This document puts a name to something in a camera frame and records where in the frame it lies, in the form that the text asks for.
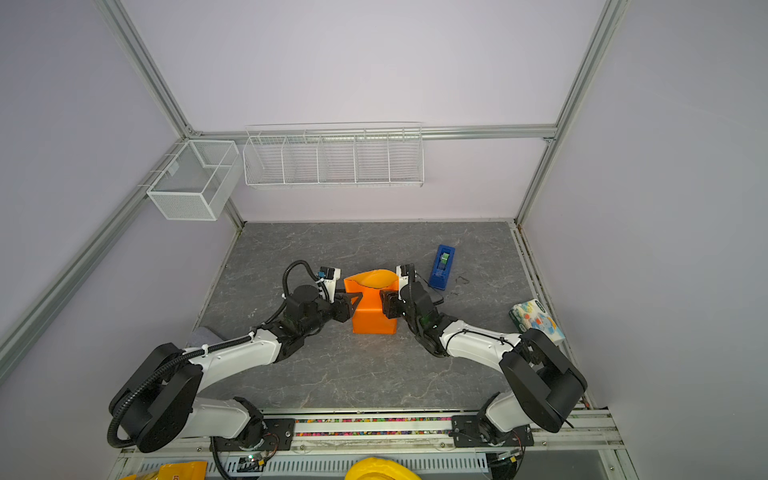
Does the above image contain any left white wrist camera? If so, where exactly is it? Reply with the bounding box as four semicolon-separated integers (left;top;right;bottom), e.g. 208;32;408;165
316;267;341;301

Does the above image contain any long white wire basket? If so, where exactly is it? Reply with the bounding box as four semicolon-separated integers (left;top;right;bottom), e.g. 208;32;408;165
242;122;425;188

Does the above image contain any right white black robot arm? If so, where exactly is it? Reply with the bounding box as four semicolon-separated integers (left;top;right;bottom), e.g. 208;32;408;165
380;281;588;445

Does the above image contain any yellow plastic bag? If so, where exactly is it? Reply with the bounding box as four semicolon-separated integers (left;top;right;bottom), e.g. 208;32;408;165
121;461;208;480

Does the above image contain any white mesh square basket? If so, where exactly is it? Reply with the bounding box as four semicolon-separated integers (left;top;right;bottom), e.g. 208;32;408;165
147;140;244;221

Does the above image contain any blue tape dispenser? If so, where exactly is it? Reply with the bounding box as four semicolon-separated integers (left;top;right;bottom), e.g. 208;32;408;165
428;244;455;291

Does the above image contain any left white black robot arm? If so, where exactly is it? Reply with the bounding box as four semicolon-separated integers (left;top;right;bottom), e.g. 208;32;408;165
106;268;363;453

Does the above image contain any colourful tissue box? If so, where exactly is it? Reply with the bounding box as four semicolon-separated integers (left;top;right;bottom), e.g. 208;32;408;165
509;299;565;346

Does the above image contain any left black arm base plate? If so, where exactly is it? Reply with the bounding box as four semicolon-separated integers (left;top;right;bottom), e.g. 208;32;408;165
213;417;296;453

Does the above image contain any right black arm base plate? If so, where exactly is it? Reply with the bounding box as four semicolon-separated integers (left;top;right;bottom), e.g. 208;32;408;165
449;413;534;448

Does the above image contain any yellow hard hat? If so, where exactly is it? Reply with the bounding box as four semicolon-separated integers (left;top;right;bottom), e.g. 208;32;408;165
344;457;421;480

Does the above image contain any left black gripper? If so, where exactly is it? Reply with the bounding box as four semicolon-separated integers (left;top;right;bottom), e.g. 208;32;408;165
301;288;362;336

